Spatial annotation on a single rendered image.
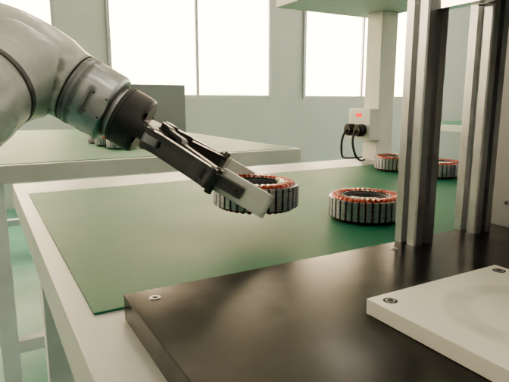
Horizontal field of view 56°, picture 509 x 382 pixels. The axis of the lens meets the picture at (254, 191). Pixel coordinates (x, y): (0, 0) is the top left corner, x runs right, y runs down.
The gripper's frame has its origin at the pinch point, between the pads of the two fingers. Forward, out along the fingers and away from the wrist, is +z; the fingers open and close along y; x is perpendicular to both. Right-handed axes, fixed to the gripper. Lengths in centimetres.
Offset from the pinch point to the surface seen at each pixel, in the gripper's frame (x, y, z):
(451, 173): 19, -45, 41
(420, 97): 18.8, 12.6, 8.4
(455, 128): 75, -310, 141
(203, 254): -8.0, 9.1, -2.3
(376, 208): 6.0, -3.1, 16.3
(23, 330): -116, -123, -40
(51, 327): -54, -36, -19
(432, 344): 2.4, 34.6, 11.0
